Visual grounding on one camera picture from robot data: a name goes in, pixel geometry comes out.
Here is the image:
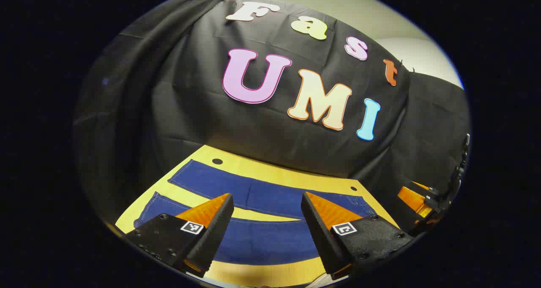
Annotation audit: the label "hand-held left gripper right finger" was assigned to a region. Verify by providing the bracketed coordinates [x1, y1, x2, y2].
[301, 192, 414, 281]

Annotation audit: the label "blue jeans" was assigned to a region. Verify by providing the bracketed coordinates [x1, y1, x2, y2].
[134, 159, 377, 266]

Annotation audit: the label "black backdrop cloth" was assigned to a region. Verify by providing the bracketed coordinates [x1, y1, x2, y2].
[72, 0, 472, 238]

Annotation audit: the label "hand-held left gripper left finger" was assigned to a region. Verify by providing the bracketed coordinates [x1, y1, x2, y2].
[124, 193, 234, 279]

